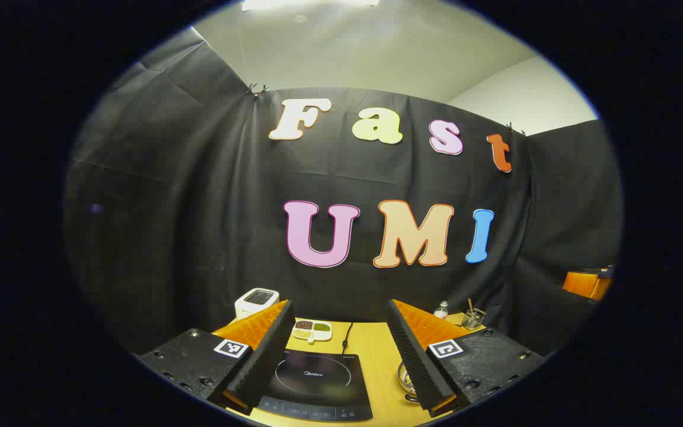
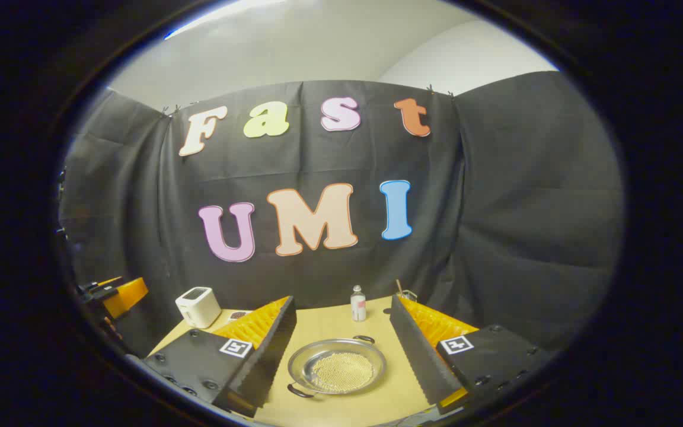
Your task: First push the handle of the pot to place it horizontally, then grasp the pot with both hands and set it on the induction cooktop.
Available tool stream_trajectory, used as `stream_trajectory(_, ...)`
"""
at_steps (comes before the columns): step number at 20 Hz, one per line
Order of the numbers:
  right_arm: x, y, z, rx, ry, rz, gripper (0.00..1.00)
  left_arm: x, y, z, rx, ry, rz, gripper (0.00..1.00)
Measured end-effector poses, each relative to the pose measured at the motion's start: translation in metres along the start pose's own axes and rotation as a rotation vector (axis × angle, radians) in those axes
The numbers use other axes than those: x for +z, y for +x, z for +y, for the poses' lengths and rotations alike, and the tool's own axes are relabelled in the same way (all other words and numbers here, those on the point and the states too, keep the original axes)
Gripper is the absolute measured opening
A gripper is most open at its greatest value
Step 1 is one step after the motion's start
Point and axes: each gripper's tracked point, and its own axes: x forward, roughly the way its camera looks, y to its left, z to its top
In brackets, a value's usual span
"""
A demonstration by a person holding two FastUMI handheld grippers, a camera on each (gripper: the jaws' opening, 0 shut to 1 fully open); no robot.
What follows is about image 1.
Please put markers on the white bottle with pink label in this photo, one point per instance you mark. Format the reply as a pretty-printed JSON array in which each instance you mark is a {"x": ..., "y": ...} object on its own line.
[{"x": 441, "y": 310}]

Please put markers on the white divided dish with beans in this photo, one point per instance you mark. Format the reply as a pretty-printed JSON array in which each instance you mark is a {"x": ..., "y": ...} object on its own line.
[{"x": 312, "y": 331}]

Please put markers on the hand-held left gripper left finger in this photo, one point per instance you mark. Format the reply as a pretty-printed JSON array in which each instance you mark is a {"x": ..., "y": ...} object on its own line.
[{"x": 264, "y": 356}]

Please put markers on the white toaster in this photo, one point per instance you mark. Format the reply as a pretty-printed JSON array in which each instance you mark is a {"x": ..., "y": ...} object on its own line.
[{"x": 252, "y": 302}]

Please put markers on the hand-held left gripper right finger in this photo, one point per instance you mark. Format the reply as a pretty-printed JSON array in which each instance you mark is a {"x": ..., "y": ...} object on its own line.
[{"x": 415, "y": 362}]

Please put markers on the black binder clip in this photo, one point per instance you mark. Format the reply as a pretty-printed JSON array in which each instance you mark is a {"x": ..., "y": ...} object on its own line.
[
  {"x": 515, "y": 128},
  {"x": 257, "y": 90}
]

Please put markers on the black induction cooktop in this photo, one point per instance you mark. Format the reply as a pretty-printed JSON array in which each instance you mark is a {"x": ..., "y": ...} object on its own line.
[{"x": 318, "y": 379}]

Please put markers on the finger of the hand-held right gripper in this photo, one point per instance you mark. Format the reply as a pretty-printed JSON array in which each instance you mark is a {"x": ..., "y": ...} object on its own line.
[{"x": 581, "y": 284}]

